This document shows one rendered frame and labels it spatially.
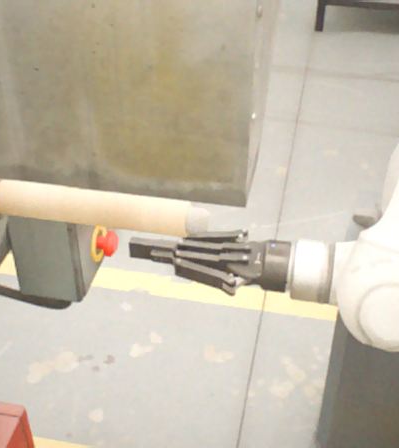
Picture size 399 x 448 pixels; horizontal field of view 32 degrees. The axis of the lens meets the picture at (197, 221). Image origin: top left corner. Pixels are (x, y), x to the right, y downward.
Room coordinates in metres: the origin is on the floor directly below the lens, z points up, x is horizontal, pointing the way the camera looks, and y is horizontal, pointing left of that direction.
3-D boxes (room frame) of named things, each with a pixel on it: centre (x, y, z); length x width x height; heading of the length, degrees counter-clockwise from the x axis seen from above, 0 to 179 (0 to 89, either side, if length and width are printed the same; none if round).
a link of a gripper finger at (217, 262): (0.75, -0.02, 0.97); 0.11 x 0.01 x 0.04; 80
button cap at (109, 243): (0.80, 0.14, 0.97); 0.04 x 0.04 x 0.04; 78
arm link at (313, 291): (0.74, -0.16, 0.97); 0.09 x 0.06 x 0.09; 168
